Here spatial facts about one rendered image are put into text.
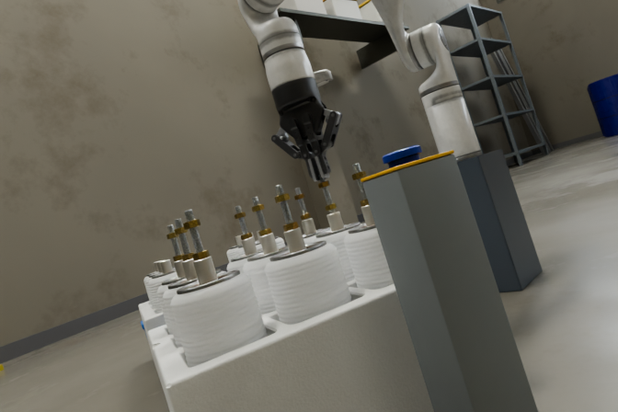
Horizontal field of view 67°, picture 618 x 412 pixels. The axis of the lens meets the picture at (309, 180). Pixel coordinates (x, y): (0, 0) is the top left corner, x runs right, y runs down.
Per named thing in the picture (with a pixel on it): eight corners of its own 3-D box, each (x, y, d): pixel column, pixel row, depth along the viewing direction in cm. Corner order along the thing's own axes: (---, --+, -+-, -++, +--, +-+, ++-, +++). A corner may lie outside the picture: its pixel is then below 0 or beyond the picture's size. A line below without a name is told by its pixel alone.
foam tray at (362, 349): (367, 344, 94) (340, 258, 95) (515, 394, 59) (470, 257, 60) (176, 433, 79) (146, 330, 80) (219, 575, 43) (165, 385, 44)
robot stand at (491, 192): (486, 277, 117) (449, 164, 119) (543, 270, 108) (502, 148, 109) (462, 295, 107) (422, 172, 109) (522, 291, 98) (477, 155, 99)
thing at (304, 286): (377, 366, 62) (337, 237, 63) (376, 399, 53) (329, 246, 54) (310, 383, 64) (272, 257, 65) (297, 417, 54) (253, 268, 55)
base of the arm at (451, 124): (453, 163, 116) (432, 98, 117) (488, 152, 109) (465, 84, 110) (436, 168, 109) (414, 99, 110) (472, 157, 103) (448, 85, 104)
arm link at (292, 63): (335, 80, 81) (325, 47, 81) (306, 73, 71) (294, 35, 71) (291, 99, 85) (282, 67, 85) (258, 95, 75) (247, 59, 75)
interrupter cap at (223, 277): (231, 275, 60) (229, 269, 60) (248, 275, 53) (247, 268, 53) (173, 295, 56) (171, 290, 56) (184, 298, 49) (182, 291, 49)
